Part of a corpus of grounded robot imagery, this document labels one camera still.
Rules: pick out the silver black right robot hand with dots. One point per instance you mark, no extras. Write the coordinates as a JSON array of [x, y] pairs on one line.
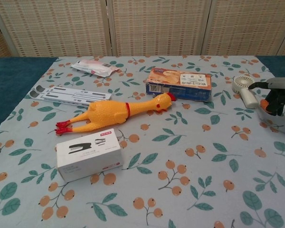
[[279, 104]]

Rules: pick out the white handheld fan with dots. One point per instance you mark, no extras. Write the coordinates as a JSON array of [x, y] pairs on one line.
[[248, 98]]

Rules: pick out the orange blue cookie box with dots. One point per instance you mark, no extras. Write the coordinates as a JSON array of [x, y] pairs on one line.
[[178, 83]]

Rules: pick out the floral leaf print tablecloth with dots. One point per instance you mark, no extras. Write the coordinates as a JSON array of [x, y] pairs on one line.
[[156, 154]]

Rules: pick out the yellow rubber chicken toy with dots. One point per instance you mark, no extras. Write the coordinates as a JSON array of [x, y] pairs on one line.
[[109, 111]]

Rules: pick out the pink white plastic package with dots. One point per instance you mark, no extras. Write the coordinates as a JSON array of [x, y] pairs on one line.
[[95, 67]]

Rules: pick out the white stapler box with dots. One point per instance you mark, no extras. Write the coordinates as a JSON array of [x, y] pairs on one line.
[[88, 154]]

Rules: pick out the white folding laptop stand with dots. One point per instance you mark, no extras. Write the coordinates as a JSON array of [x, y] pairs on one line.
[[71, 96]]

